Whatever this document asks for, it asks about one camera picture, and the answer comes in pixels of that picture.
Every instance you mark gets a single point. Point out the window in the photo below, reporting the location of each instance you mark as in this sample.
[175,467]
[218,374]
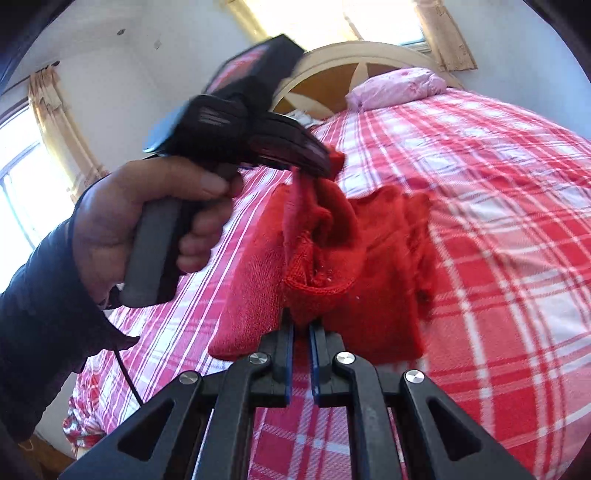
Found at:
[383,18]
[23,194]

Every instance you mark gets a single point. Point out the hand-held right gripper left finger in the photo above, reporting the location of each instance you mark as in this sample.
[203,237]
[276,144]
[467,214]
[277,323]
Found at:
[277,355]

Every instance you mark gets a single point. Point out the red plaid bedspread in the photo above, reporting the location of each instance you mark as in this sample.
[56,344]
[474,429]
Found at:
[508,230]

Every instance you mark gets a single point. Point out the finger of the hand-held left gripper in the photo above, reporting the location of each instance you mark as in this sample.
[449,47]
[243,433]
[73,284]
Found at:
[304,147]

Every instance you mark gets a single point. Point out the person's left hand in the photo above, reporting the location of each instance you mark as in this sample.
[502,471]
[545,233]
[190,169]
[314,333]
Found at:
[115,221]

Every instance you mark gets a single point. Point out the red knitted sweater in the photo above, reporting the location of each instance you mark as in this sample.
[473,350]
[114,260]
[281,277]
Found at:
[378,258]

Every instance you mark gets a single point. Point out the grey patterned pillow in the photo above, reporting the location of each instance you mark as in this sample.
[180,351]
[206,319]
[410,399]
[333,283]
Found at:
[300,117]

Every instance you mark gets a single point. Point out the beige patterned curtain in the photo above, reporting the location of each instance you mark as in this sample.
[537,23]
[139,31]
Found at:
[445,37]
[247,18]
[60,134]

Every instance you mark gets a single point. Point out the pink pillow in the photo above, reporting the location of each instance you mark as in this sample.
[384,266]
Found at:
[397,87]

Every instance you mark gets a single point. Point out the cream wooden headboard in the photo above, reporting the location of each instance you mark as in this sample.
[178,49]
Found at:
[323,50]

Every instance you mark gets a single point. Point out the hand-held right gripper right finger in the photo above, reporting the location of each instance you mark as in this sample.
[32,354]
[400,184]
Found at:
[323,364]

